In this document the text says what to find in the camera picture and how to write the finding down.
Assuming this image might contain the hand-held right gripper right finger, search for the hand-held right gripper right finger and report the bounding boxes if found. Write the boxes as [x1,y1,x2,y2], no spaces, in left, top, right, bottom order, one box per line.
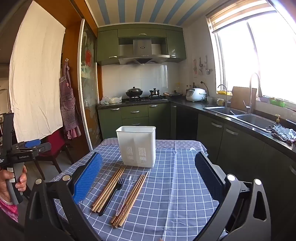
[195,152,272,241]

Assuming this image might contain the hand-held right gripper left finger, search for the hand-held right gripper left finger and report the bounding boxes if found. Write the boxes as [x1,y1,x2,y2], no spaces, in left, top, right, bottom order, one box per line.
[24,152,103,241]

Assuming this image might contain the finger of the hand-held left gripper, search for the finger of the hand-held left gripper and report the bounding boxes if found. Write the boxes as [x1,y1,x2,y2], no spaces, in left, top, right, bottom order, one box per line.
[30,142,52,156]
[11,139,42,151]

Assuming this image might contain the black plastic fork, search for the black plastic fork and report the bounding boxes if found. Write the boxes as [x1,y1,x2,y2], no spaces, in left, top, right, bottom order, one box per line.
[99,177,126,217]

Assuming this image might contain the clear plastic spoon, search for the clear plastic spoon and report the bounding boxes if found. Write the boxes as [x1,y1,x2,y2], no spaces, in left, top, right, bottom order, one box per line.
[116,174,138,216]

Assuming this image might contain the white plastic utensil holder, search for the white plastic utensil holder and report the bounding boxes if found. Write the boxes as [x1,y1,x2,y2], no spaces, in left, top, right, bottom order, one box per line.
[116,126,156,168]

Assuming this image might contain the hanging kitchen utensils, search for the hanging kitchen utensils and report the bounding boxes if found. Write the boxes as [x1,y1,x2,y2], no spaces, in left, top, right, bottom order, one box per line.
[193,55,212,76]

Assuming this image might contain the person's left hand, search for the person's left hand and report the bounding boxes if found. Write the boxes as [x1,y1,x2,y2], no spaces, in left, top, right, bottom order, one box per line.
[0,166,27,205]

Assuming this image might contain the red chair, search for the red chair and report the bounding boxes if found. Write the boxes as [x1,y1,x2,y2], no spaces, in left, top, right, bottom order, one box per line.
[35,128,75,180]

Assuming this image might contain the blue checked tablecloth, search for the blue checked tablecloth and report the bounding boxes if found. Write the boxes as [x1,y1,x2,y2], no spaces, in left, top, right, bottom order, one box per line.
[50,144,220,241]

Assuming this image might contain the green lower cabinets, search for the green lower cabinets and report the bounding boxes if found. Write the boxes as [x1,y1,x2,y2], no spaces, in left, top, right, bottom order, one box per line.
[97,102,296,232]

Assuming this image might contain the green cabinets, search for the green cabinets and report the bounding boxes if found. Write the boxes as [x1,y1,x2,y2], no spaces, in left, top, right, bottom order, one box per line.
[97,102,296,232]
[97,25,187,66]

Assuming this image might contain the purple star-patterned cloth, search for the purple star-patterned cloth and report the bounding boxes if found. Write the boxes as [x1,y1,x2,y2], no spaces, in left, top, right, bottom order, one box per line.
[102,138,207,153]

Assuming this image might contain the checked pink apron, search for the checked pink apron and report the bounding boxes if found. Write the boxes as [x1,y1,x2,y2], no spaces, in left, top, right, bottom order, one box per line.
[59,59,82,140]

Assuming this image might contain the white hanging sheet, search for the white hanging sheet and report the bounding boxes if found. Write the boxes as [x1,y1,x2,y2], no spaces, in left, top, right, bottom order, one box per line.
[9,0,66,143]

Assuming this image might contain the black kitchen countertop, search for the black kitchen countertop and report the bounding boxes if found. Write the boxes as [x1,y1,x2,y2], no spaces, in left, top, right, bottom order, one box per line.
[97,97,296,160]

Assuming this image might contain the steel double sink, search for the steel double sink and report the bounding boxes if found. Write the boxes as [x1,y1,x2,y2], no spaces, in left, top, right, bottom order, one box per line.
[203,106,287,135]

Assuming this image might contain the frosted glass sliding door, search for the frosted glass sliding door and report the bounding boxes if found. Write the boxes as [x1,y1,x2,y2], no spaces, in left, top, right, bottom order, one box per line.
[79,19,103,151]

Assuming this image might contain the white plastic bag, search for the white plastic bag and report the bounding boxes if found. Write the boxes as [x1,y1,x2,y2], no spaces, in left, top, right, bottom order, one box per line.
[100,96,122,105]

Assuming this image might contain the small steel faucet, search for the small steel faucet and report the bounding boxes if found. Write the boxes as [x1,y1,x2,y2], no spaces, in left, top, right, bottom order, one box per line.
[217,84,229,108]

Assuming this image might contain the grey dish rag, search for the grey dish rag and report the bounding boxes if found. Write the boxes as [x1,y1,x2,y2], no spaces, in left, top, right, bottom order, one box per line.
[266,124,296,145]

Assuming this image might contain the white rice cooker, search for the white rice cooker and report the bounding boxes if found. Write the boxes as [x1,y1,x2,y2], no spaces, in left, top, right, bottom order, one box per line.
[186,88,207,102]

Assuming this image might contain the wooden cutting board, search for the wooden cutting board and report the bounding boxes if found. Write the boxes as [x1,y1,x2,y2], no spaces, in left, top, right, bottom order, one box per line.
[230,86,258,110]

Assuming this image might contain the person's dark clothing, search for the person's dark clothing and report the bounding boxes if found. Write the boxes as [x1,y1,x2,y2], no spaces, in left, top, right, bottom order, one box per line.
[0,204,27,241]

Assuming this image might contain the black frying pan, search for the black frying pan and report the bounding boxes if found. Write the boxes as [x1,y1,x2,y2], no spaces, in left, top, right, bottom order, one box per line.
[163,90,184,97]

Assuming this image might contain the tall steel faucet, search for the tall steel faucet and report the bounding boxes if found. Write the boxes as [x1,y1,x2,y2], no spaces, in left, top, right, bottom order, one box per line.
[243,72,263,114]

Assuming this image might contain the black wok with lid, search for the black wok with lid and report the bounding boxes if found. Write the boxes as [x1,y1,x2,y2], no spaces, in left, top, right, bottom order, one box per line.
[125,87,144,98]

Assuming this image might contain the black gas stove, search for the black gas stove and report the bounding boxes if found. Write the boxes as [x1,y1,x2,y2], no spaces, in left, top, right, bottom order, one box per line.
[125,95,168,103]

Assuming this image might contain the green plastic container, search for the green plastic container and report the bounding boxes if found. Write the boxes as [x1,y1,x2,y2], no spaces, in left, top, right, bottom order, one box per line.
[268,97,286,108]

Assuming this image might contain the green upper cabinets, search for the green upper cabinets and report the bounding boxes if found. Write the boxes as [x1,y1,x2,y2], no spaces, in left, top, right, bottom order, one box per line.
[97,25,187,66]

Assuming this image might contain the kitchen window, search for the kitchen window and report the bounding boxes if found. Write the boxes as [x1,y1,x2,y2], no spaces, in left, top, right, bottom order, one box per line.
[211,14,296,103]

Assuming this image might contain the steel range hood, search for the steel range hood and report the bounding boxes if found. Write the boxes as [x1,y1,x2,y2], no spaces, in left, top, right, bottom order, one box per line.
[118,38,170,66]

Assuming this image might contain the striped window blind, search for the striped window blind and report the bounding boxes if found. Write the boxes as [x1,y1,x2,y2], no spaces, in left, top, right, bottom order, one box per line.
[206,0,278,34]

